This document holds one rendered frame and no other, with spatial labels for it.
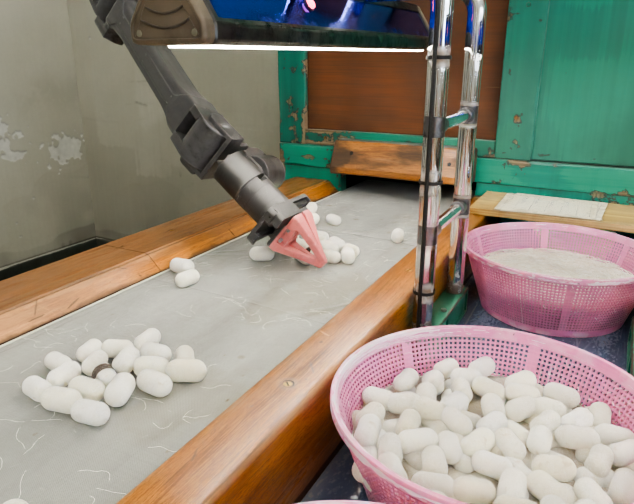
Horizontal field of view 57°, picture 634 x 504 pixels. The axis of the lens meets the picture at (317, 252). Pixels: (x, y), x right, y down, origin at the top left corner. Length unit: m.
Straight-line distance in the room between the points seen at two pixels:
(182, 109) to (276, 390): 0.52
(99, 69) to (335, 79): 1.89
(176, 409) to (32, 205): 2.55
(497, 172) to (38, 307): 0.85
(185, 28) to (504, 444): 0.42
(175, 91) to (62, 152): 2.22
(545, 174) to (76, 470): 0.96
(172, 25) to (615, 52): 0.85
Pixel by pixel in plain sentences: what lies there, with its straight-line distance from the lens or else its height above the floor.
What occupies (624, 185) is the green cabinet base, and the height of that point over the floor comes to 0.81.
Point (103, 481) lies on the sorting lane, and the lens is 0.48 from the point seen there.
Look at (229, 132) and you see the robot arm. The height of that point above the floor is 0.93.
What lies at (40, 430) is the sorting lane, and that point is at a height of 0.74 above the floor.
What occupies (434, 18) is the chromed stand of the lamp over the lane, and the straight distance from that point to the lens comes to 0.64.
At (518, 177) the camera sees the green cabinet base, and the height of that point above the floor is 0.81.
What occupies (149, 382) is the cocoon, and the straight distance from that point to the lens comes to 0.55.
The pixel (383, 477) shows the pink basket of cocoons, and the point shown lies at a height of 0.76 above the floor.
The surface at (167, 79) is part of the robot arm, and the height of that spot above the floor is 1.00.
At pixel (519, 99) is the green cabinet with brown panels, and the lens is 1.19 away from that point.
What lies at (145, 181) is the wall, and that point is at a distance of 2.93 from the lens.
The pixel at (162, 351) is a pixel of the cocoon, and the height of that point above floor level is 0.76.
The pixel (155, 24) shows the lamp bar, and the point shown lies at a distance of 0.53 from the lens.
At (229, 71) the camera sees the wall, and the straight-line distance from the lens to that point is 2.52.
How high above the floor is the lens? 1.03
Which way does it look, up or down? 19 degrees down
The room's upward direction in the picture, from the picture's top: straight up
